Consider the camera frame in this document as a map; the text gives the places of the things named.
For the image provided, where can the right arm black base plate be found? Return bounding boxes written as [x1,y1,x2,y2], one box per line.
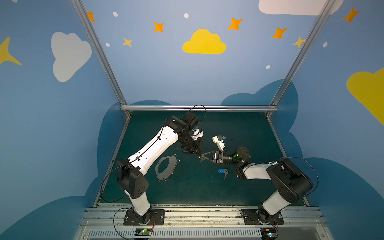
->
[240,209,284,225]

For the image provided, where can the grey ring-shaped metal plate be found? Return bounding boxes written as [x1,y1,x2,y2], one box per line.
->
[155,155,180,182]

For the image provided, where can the left green circuit board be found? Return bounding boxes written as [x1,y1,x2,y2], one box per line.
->
[135,229,153,237]

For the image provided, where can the aluminium frame left post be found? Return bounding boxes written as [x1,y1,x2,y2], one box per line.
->
[71,0,127,107]

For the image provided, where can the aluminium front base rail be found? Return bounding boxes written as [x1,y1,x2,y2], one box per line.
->
[74,204,333,240]

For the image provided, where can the green table mat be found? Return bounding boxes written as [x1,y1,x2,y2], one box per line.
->
[98,110,307,207]

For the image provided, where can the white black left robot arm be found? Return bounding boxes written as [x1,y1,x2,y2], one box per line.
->
[117,112,204,222]

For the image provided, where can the aluminium frame back rail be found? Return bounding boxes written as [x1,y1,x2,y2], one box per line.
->
[121,105,278,112]

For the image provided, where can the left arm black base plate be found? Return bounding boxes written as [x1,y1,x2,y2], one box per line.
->
[123,208,165,226]

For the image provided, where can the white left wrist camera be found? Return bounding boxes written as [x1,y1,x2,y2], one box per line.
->
[192,128,204,141]

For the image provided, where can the aluminium frame post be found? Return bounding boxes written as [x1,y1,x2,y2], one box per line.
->
[270,0,336,110]
[71,0,127,107]

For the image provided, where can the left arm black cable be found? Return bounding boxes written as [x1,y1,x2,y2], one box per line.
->
[99,164,133,240]

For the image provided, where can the blue key tag with key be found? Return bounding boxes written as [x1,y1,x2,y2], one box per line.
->
[218,169,229,179]

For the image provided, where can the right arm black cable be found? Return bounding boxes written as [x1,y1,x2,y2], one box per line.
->
[278,155,320,197]

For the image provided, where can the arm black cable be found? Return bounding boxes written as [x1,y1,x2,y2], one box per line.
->
[99,164,133,240]
[278,155,320,197]

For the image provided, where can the aluminium frame right post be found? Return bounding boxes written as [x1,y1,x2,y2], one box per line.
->
[270,0,336,110]

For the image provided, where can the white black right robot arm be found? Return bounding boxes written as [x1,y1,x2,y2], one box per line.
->
[200,146,314,222]

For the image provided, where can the green circuit board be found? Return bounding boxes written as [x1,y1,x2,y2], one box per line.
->
[135,229,153,237]
[261,228,278,240]

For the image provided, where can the right green circuit board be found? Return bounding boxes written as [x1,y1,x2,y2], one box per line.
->
[261,228,278,240]

